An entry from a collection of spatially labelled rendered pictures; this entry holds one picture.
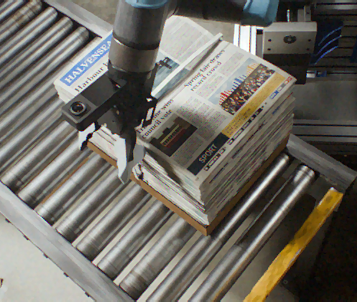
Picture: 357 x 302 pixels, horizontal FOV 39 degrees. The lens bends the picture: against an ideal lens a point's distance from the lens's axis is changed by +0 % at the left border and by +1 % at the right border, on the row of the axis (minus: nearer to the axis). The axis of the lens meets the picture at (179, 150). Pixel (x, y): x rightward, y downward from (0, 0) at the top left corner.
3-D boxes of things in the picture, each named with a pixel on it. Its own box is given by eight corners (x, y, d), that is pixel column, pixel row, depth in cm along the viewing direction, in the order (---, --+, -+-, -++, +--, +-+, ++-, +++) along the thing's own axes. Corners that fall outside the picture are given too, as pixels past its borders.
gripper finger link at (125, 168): (154, 176, 90) (148, 127, 87) (131, 188, 86) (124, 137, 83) (141, 174, 92) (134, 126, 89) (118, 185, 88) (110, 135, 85)
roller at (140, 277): (274, 147, 116) (263, 131, 114) (136, 309, 101) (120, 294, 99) (260, 146, 120) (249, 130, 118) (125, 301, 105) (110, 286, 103)
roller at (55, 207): (187, 93, 126) (176, 78, 124) (50, 232, 111) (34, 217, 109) (178, 94, 131) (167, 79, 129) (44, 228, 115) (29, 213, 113)
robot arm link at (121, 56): (137, 54, 74) (98, 29, 77) (131, 81, 76) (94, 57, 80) (169, 45, 79) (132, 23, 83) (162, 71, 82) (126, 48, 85)
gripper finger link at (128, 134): (140, 160, 85) (133, 109, 82) (133, 163, 84) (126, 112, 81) (120, 157, 88) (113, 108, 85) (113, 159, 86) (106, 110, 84)
